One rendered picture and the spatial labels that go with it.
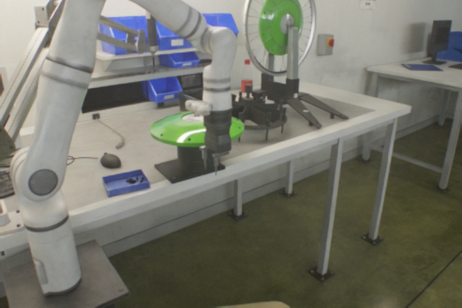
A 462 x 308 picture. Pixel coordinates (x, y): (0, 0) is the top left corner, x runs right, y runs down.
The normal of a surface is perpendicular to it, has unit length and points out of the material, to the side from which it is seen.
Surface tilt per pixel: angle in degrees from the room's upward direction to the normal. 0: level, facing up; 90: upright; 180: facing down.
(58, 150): 91
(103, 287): 0
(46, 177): 89
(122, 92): 90
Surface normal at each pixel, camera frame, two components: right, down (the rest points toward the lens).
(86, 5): 0.69, -0.07
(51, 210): 0.22, -0.82
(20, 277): 0.00, -0.94
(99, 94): 0.61, 0.27
